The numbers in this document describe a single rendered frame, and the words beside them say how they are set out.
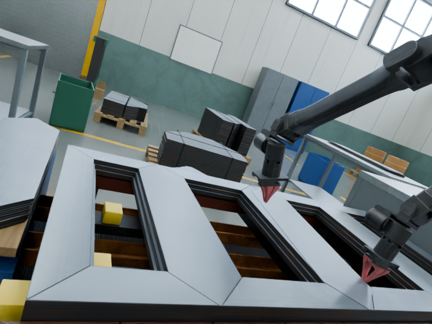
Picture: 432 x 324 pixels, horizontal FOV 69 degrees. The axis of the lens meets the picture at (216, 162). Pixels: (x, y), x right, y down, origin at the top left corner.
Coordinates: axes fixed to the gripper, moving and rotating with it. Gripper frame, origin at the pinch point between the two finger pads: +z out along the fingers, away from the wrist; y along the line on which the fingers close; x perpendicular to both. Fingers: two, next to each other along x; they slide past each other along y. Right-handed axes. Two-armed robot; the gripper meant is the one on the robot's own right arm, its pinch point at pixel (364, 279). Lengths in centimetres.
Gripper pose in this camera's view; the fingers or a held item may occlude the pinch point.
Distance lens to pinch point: 110.0
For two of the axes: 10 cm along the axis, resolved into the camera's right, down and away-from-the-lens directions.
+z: -4.9, 8.5, 1.8
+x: 3.1, 3.6, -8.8
